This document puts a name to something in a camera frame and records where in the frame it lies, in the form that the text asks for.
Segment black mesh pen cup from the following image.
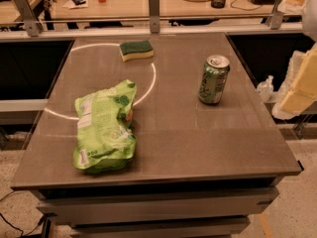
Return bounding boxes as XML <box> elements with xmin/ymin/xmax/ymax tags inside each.
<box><xmin>211</xmin><ymin>0</ymin><xmax>226</xmax><ymax>9</ymax></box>

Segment green soda can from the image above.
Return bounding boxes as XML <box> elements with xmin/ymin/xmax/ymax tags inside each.
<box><xmin>198</xmin><ymin>55</ymin><xmax>230</xmax><ymax>105</ymax></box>

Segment left metal rail bracket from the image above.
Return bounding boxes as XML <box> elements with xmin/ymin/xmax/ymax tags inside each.
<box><xmin>13</xmin><ymin>0</ymin><xmax>43</xmax><ymax>37</ymax></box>

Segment black floor cable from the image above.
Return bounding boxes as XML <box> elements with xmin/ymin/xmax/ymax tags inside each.
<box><xmin>0</xmin><ymin>190</ymin><xmax>48</xmax><ymax>238</ymax></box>

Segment right metal rail bracket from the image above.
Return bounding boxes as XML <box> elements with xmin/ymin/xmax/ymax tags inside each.
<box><xmin>267</xmin><ymin>0</ymin><xmax>296</xmax><ymax>31</ymax></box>

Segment green rice chip bag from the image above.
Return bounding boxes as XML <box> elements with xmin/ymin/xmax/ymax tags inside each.
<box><xmin>73</xmin><ymin>80</ymin><xmax>137</xmax><ymax>174</ymax></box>

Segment clear sanitizer bottle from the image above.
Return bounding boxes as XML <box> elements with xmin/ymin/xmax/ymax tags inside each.
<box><xmin>257</xmin><ymin>75</ymin><xmax>273</xmax><ymax>102</ymax></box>

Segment green and yellow sponge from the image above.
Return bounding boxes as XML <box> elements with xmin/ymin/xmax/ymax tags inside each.
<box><xmin>119</xmin><ymin>40</ymin><xmax>154</xmax><ymax>61</ymax></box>

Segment grey table base drawers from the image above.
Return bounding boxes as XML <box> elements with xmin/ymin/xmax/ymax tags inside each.
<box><xmin>38</xmin><ymin>180</ymin><xmax>279</xmax><ymax>238</ymax></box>

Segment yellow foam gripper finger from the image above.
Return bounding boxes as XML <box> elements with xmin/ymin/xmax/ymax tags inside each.
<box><xmin>280</xmin><ymin>91</ymin><xmax>315</xmax><ymax>115</ymax></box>
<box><xmin>292</xmin><ymin>49</ymin><xmax>317</xmax><ymax>96</ymax></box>

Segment middle metal rail bracket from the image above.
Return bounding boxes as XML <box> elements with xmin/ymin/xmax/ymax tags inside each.
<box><xmin>149</xmin><ymin>0</ymin><xmax>159</xmax><ymax>34</ymax></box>

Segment metal rail bracket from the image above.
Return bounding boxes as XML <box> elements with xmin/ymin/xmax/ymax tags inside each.
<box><xmin>267</xmin><ymin>0</ymin><xmax>296</xmax><ymax>31</ymax></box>
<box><xmin>13</xmin><ymin>0</ymin><xmax>43</xmax><ymax>37</ymax></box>
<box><xmin>149</xmin><ymin>0</ymin><xmax>159</xmax><ymax>34</ymax></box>

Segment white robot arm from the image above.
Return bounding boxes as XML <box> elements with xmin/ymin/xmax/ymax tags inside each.
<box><xmin>278</xmin><ymin>0</ymin><xmax>317</xmax><ymax>116</ymax></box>

